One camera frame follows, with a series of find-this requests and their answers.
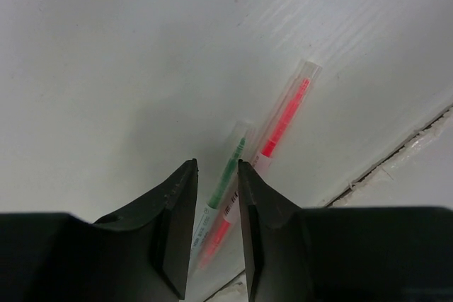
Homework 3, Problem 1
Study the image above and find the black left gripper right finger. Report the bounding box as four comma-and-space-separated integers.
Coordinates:
238, 161, 452, 301

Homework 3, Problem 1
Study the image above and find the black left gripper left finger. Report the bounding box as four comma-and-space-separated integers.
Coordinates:
1, 160, 198, 301

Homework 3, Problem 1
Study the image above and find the green pen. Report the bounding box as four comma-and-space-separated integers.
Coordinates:
189, 121, 254, 272

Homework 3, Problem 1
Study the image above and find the pink pen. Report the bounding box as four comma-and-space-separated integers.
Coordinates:
193, 61, 321, 271

